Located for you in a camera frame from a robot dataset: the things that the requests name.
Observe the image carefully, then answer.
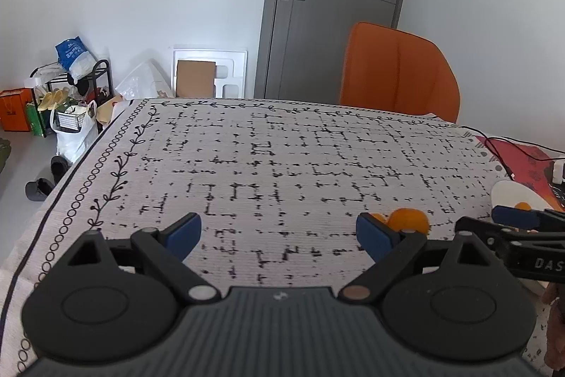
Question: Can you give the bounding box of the large orange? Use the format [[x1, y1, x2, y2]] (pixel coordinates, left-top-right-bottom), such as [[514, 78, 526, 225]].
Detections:
[[387, 208, 430, 236]]

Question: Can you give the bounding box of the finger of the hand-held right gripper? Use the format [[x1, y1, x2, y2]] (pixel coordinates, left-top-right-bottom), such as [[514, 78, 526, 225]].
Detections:
[[492, 205, 565, 229], [454, 217, 565, 247]]

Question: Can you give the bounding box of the brown cardboard sheet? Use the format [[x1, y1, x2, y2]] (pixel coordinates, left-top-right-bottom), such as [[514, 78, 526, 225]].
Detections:
[[176, 60, 217, 98]]

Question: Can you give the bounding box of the beige paper bag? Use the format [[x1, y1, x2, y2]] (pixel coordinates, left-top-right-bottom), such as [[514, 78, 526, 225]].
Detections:
[[96, 96, 133, 127]]

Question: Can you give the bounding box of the black cable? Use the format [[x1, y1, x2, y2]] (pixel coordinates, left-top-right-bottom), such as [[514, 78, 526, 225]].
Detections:
[[461, 127, 565, 180]]

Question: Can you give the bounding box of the white foam board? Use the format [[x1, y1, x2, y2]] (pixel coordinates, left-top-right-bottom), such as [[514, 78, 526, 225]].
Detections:
[[171, 47, 248, 99]]

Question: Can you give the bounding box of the dark grey slipper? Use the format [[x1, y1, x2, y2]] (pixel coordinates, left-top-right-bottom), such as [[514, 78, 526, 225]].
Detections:
[[25, 178, 56, 201], [50, 155, 70, 180]]

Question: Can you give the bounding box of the blue white bag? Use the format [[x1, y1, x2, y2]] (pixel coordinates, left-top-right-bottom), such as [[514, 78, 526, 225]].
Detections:
[[55, 37, 96, 81]]

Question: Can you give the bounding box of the green box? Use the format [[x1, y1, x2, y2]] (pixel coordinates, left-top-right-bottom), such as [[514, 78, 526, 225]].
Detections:
[[25, 103, 47, 138]]

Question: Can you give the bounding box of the orange chair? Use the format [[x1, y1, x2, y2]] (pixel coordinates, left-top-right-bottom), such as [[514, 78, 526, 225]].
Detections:
[[339, 22, 462, 124]]

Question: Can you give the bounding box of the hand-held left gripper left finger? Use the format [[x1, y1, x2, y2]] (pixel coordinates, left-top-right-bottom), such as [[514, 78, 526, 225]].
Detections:
[[66, 213, 222, 306]]

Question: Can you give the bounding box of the clear plastic bag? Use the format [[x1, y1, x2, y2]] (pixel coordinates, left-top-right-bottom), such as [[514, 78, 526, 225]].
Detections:
[[115, 58, 173, 100]]

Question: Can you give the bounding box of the orange box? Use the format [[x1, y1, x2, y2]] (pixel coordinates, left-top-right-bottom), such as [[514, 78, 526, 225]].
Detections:
[[0, 88, 34, 133]]

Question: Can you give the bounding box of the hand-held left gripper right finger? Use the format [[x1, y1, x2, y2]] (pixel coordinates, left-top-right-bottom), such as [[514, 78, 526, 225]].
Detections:
[[338, 213, 499, 305]]

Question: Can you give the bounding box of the white plastic bag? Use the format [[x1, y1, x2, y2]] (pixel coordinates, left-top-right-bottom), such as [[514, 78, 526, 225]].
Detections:
[[50, 100, 99, 164]]

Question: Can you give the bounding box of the white black patterned tablecloth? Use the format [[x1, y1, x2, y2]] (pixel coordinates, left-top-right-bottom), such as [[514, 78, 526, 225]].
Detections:
[[0, 96, 565, 377]]

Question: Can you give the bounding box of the grey door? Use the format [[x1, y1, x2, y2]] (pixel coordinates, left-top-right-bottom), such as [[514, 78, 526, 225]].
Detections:
[[256, 0, 416, 100]]

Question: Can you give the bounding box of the yellow slippers pair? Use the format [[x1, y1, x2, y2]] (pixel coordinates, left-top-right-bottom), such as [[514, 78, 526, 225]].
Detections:
[[37, 90, 67, 112]]

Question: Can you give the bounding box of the black shoe rack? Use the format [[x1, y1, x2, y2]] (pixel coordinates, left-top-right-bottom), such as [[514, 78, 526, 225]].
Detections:
[[30, 60, 114, 137]]

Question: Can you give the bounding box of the white bowl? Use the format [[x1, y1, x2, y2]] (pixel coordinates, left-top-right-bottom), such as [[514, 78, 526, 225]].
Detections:
[[491, 179, 558, 224]]

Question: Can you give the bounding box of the red table mat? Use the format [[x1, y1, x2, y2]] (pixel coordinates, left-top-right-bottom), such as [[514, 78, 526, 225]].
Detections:
[[474, 136, 565, 211]]

